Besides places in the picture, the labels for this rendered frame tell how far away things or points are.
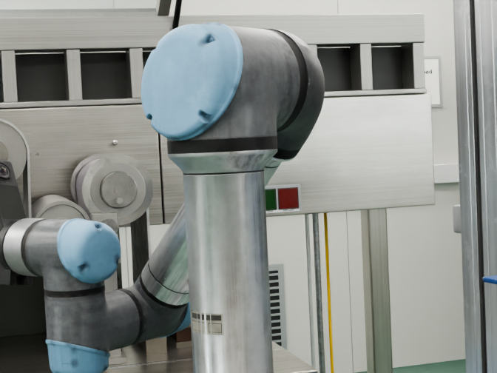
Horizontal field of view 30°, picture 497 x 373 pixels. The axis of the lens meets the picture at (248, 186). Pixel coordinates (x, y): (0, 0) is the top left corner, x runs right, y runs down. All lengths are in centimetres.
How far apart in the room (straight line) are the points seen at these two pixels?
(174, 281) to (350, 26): 139
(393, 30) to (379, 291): 74
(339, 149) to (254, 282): 150
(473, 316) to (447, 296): 423
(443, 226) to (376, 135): 277
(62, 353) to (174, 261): 18
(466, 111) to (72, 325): 53
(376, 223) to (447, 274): 262
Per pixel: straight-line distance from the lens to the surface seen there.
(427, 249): 518
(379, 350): 271
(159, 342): 199
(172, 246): 118
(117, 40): 230
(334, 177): 243
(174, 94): 93
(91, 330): 116
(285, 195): 238
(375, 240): 266
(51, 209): 194
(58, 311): 116
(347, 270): 500
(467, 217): 103
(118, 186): 193
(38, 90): 235
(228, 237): 94
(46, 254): 116
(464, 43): 103
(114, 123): 228
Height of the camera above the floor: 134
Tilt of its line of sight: 3 degrees down
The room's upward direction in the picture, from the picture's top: 3 degrees counter-clockwise
